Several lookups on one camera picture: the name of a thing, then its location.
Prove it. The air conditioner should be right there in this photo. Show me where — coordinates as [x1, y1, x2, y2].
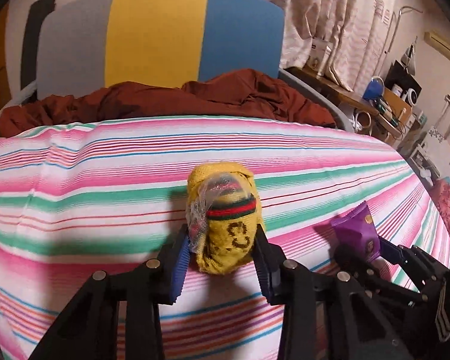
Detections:
[424, 32, 450, 66]

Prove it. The grey yellow blue chair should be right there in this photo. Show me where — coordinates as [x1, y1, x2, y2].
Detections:
[35, 0, 286, 100]

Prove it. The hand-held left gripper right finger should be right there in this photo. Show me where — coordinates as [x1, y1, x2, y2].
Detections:
[252, 223, 413, 360]

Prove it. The white bed rail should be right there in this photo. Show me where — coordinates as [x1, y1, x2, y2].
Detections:
[7, 82, 38, 107]

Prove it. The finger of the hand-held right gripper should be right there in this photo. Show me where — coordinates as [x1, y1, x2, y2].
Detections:
[379, 239, 450, 293]
[334, 245, 424, 304]

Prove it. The white leaf-print storage box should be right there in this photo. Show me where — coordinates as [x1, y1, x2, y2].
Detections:
[427, 127, 450, 152]

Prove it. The black headboard post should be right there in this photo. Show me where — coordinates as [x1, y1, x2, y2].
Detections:
[20, 0, 57, 94]

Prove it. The purple snack packet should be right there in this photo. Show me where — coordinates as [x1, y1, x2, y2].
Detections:
[330, 200, 383, 263]

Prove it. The yellow sock bundle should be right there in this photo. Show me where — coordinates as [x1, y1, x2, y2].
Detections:
[185, 162, 265, 275]

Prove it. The black shelf box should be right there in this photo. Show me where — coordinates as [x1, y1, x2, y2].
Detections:
[384, 60, 422, 102]

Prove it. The wooden desk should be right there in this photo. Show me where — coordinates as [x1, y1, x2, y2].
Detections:
[289, 67, 402, 139]

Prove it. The maroon blanket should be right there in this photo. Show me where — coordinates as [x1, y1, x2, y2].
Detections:
[0, 68, 336, 137]

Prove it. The white carton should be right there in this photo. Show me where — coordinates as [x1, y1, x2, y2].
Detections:
[308, 37, 332, 70]

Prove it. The patterned beige curtain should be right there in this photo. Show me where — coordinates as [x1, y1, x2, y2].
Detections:
[152, 0, 398, 91]

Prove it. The tan desk organizer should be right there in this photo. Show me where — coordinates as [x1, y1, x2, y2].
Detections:
[379, 88, 413, 124]

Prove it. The grey bed frame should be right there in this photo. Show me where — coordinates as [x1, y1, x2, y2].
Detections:
[279, 68, 355, 133]

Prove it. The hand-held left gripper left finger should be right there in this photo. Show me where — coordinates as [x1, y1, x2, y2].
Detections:
[28, 222, 191, 360]

